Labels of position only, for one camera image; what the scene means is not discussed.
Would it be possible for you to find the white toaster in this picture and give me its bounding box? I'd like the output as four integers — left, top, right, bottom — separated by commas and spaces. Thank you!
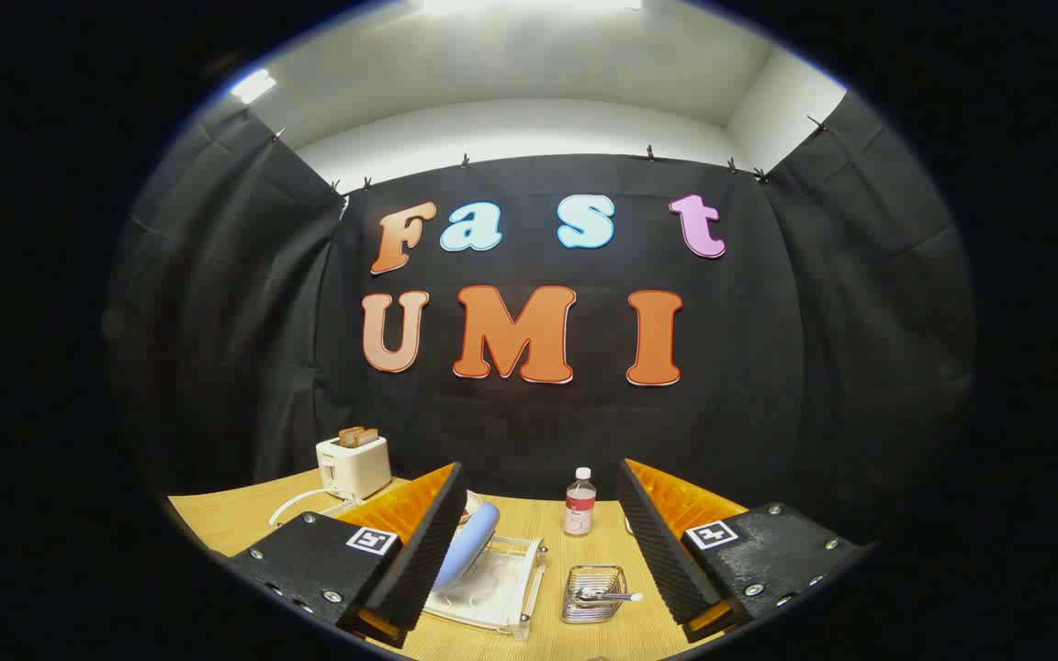
315, 435, 393, 501

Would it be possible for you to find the black backdrop cloth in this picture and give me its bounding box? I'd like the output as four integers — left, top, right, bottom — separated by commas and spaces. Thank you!
102, 92, 980, 552

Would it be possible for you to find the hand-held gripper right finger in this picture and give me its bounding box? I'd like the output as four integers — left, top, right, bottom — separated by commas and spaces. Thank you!
617, 457, 879, 644

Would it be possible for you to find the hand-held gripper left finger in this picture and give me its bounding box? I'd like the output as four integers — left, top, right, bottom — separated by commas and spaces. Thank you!
226, 462, 467, 651

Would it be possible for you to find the blue plate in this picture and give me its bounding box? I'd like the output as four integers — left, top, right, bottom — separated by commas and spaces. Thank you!
431, 501, 501, 593

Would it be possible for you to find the ceiling light panel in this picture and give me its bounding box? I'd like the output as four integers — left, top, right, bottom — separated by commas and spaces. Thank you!
231, 69, 277, 105

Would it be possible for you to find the clear bottle with red label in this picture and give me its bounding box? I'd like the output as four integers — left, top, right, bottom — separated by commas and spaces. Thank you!
563, 467, 597, 537

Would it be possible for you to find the white wire dish rack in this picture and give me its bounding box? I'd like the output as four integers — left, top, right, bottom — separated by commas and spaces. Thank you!
269, 487, 548, 641

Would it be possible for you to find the metal wire basket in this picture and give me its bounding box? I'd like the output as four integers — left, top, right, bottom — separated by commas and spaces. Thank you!
561, 565, 628, 625

